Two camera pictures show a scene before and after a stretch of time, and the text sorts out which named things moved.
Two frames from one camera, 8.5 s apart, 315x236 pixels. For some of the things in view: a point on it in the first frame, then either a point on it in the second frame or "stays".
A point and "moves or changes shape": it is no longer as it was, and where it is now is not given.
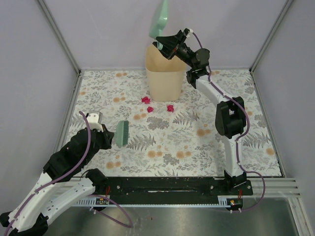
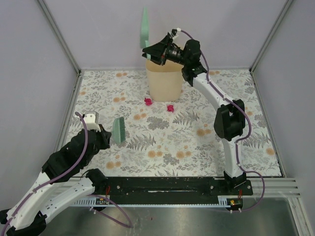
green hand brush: x=122 y=132 moves or changes shape
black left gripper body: x=103 y=140 stays
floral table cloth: x=175 y=138 stays
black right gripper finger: x=169 y=43 -> x=156 y=51
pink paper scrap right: x=170 y=108 stays
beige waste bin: x=166 y=76 stays
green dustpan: x=159 y=22 -> x=144 y=37
